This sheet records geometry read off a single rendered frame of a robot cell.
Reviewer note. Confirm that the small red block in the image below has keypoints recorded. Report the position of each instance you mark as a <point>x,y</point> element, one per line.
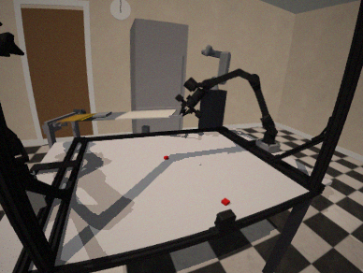
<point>225,202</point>

